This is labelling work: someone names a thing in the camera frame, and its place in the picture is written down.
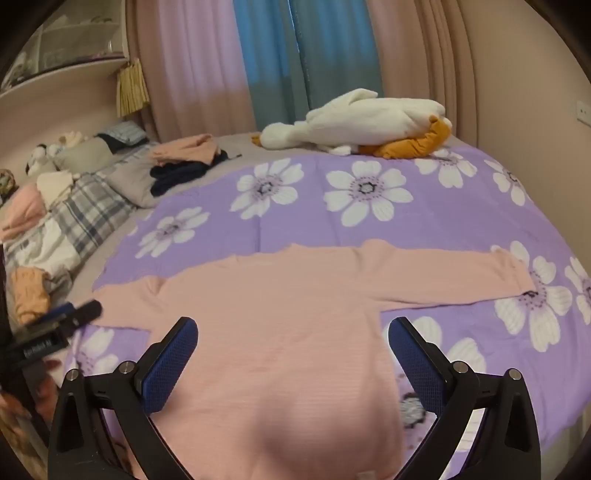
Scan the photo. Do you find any pink knit sweater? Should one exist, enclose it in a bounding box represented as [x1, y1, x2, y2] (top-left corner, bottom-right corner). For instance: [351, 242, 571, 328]
[96, 240, 534, 479]

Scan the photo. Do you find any orange cloth on bedside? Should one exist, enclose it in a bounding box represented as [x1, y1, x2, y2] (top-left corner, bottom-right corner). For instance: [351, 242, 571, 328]
[11, 266, 51, 325]

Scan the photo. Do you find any pink cloth on bedside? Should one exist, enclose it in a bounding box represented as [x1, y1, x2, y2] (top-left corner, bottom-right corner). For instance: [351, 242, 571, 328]
[1, 182, 47, 242]

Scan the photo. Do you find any grey pillow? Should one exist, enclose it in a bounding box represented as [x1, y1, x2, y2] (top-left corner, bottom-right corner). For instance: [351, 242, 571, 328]
[106, 158, 159, 209]

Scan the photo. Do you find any panda plush toy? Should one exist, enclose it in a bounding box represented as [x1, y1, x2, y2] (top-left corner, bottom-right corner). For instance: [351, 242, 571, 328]
[25, 144, 61, 176]

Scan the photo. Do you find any dark navy folded garment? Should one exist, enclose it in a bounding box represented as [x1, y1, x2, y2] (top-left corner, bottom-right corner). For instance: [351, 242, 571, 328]
[149, 150, 228, 197]

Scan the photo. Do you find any blue striped pillow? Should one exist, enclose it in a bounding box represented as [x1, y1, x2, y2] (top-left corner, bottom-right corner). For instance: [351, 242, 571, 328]
[96, 121, 148, 153]

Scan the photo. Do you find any folded pink garment on pile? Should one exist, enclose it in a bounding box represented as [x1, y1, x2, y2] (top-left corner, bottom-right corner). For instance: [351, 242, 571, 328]
[149, 134, 221, 165]

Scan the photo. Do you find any purple floral bedspread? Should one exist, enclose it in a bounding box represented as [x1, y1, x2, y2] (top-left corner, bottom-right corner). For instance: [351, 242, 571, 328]
[66, 148, 590, 464]

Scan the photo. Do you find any beige tassel hanging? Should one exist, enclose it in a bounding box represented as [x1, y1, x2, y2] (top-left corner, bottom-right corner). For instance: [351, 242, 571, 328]
[116, 59, 150, 118]

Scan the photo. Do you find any white goose plush toy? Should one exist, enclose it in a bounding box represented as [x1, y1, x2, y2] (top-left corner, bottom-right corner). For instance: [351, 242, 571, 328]
[252, 88, 453, 160]

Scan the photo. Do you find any wall shelf cabinet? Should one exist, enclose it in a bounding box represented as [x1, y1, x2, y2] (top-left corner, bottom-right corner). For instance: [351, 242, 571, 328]
[1, 0, 128, 92]

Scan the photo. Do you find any white wall socket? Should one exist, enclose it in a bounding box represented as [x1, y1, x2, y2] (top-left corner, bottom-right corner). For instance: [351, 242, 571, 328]
[576, 100, 591, 127]

